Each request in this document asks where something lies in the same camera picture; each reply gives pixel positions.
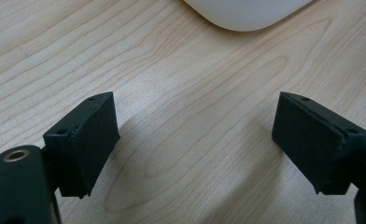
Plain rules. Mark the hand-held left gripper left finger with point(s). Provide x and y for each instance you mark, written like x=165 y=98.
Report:
x=84 y=146

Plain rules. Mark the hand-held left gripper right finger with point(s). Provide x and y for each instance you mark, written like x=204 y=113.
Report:
x=318 y=146

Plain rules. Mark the white plastic bin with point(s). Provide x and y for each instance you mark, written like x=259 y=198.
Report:
x=246 y=14

